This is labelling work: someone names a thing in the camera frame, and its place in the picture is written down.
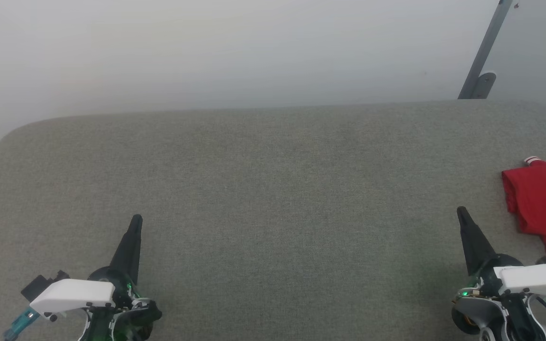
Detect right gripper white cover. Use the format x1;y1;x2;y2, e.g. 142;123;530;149
456;206;546;299

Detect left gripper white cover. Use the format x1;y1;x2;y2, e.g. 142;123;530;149
30;214;144;317

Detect red garment with white trim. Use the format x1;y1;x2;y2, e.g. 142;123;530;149
501;156;546;260

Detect grey fabric sofa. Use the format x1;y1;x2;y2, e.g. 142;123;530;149
0;99;546;341

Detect teal cable connector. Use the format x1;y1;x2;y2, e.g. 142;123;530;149
3;306;41;341

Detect grey rounded floor bracket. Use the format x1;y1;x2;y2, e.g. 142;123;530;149
472;72;497;99

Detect grey metal frame post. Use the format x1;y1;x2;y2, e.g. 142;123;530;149
457;0;513;100

